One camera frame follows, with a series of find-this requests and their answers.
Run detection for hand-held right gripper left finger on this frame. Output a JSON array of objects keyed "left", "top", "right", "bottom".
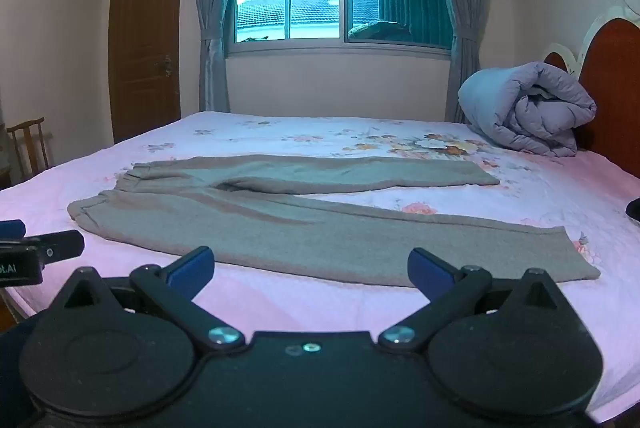
[{"left": 49, "top": 246, "right": 246, "bottom": 352}]

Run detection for grey-brown pants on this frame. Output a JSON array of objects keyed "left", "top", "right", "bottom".
[{"left": 67, "top": 154, "right": 601, "bottom": 287}]

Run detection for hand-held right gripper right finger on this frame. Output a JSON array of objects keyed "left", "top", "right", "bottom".
[{"left": 377, "top": 248, "right": 577, "bottom": 352}]

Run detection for grey curtain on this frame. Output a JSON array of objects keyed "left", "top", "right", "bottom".
[
  {"left": 191, "top": 0, "right": 247, "bottom": 113},
  {"left": 429, "top": 0, "right": 497, "bottom": 125}
]

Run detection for brown wooden door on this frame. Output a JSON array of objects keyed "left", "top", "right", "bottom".
[{"left": 108, "top": 0, "right": 190, "bottom": 145}]

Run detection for wooden chair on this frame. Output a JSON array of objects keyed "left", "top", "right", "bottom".
[{"left": 6, "top": 117, "right": 54, "bottom": 183}]

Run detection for bed with pink floral sheet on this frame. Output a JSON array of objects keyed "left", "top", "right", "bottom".
[{"left": 0, "top": 110, "right": 640, "bottom": 425}]

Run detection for red wooden headboard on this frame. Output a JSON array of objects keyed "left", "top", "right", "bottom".
[{"left": 542, "top": 15, "right": 640, "bottom": 181}]

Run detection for rolled light blue quilt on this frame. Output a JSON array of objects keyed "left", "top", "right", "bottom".
[{"left": 457, "top": 62, "right": 598, "bottom": 158}]

